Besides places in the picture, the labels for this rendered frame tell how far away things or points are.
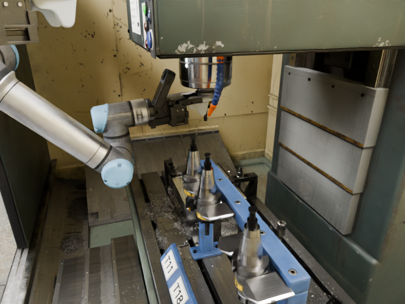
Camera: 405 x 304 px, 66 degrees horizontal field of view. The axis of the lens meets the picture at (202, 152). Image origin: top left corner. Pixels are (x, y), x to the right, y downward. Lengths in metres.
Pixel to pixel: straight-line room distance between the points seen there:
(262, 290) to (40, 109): 0.58
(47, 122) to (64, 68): 1.18
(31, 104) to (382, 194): 0.99
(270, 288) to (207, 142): 1.64
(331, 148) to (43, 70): 1.51
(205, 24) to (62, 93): 1.44
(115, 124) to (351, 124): 0.72
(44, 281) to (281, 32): 1.21
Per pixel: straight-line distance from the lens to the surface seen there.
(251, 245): 0.53
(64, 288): 1.30
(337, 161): 1.16
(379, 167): 1.10
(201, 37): 0.61
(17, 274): 1.30
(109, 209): 1.76
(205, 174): 0.69
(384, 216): 1.13
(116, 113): 0.89
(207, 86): 0.90
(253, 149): 2.36
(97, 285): 1.24
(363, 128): 1.05
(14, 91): 0.78
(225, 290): 0.96
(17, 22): 0.48
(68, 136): 0.78
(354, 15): 0.79
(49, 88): 1.96
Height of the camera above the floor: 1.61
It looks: 24 degrees down
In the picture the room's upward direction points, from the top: straight up
